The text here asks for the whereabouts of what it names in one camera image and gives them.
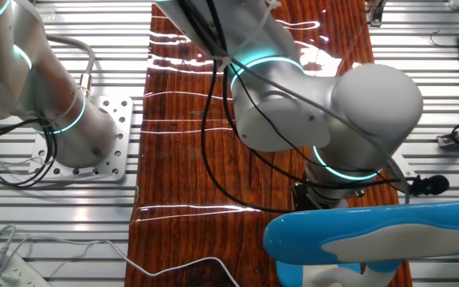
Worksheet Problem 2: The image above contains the grey robot cable with connector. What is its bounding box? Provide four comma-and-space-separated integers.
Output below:
44, 33, 96, 99

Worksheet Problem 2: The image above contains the grey looped cable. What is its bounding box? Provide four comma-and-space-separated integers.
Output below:
386, 157, 412, 205

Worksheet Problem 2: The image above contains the black cable bundle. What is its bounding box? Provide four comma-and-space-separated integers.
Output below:
0, 115, 61, 187

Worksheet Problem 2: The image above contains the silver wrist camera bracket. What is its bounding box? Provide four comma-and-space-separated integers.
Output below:
388, 153, 414, 188

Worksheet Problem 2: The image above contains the wood grain table mat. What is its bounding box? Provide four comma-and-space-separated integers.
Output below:
124, 0, 414, 287

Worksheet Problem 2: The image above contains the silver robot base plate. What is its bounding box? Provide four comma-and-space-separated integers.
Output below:
28, 95, 134, 183

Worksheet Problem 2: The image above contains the thin white lamp cable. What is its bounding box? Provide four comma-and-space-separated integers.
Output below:
0, 234, 241, 287

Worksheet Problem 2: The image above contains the white cable tie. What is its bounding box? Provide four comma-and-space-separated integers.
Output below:
217, 0, 282, 72

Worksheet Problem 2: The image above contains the blue and white desk lamp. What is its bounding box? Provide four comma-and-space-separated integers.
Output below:
263, 199, 459, 287

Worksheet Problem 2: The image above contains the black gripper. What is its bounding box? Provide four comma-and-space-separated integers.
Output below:
290, 183, 348, 212

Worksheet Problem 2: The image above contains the metal camera stand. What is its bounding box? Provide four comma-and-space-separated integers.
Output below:
365, 0, 389, 28

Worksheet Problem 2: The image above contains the white power strip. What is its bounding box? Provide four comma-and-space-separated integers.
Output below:
0, 253, 53, 287

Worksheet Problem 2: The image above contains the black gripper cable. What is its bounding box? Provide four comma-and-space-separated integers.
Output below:
200, 0, 298, 214

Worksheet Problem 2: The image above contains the white power plug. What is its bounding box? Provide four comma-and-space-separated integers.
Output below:
0, 246, 22, 276

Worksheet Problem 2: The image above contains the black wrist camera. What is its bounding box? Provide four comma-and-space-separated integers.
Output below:
408, 174, 450, 197

